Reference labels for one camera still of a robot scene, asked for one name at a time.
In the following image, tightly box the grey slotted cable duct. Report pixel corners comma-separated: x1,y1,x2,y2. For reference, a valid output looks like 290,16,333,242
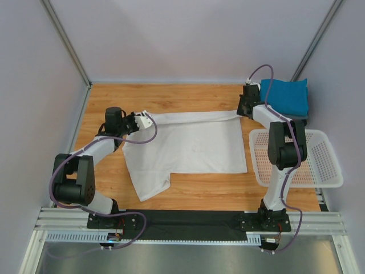
46,231,280,246

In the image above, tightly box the aluminium corner post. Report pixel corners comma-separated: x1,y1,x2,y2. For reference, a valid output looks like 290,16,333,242
40,0,92,88
290,0,345,82

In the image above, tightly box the aluminium frame rail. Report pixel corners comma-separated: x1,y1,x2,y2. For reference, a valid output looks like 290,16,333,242
34,208,347,235

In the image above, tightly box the white plastic basket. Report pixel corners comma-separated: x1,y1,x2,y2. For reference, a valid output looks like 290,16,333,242
249,129,344,188

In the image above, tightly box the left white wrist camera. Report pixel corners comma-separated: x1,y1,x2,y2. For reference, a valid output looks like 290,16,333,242
135,110,153,130

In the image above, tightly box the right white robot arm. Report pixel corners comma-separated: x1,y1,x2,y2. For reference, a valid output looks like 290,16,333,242
237,84,307,231

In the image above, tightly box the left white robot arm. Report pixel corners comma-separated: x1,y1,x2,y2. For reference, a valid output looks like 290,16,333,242
49,107,140,229

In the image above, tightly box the left aluminium corner post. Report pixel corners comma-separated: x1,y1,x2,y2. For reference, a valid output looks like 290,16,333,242
40,0,92,88

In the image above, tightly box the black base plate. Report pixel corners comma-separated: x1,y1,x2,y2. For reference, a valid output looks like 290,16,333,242
87,209,291,239

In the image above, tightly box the right aluminium corner post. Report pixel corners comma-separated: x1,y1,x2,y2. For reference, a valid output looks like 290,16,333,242
290,0,345,82

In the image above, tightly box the white t-shirt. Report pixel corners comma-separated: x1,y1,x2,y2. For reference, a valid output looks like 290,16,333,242
123,110,248,202

